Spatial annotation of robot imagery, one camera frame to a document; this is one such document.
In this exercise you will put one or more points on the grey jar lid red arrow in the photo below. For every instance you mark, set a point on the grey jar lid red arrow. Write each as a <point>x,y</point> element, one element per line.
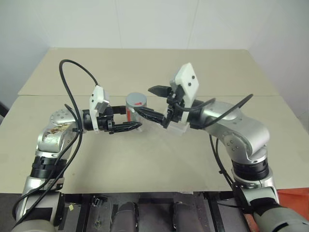
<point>135,99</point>

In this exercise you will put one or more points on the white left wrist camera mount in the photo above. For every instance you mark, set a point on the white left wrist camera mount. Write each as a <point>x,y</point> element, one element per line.
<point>97,96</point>

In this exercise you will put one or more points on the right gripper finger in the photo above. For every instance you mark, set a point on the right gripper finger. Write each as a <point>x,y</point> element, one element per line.
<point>150,116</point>
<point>160,91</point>

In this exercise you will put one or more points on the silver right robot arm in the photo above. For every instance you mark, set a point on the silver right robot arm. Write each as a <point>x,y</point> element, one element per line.
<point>243,135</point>

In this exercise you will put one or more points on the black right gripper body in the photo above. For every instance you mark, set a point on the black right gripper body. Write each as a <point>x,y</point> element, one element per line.
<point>173,113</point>

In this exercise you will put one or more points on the dark rounded shape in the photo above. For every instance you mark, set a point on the dark rounded shape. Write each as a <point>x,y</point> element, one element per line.
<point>126,217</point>

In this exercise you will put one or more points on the clear plastic box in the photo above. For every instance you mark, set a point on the clear plastic box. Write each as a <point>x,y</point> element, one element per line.
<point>177,129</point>

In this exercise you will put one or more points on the small metal clip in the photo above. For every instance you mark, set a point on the small metal clip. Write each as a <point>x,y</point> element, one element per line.
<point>97,201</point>

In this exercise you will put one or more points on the orange red object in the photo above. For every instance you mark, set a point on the orange red object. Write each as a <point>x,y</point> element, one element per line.
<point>294,198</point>

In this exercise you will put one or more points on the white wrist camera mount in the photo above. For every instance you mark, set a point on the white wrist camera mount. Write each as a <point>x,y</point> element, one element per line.
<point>188,79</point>
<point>97,96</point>

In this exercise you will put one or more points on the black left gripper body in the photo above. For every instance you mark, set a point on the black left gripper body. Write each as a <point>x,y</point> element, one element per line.
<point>108,120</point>

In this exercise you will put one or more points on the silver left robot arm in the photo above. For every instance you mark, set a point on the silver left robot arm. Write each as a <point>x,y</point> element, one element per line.
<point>51,142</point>

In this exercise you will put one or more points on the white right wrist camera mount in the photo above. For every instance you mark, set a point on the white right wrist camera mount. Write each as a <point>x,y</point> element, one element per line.
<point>188,79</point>

